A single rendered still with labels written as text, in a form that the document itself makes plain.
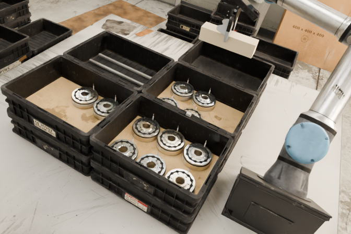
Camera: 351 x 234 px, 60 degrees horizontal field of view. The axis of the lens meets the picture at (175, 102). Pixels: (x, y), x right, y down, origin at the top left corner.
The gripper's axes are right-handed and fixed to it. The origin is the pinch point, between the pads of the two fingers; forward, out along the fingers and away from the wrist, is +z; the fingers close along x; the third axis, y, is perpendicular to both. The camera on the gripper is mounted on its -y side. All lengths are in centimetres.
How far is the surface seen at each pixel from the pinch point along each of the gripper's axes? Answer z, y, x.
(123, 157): 16, 9, 66
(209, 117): 26.5, -5.6, 22.5
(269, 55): 61, -15, -117
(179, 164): 26, -5, 51
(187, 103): 26.4, 5.9, 19.7
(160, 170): 23, -1, 60
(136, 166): 17, 4, 67
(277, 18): 83, -4, -258
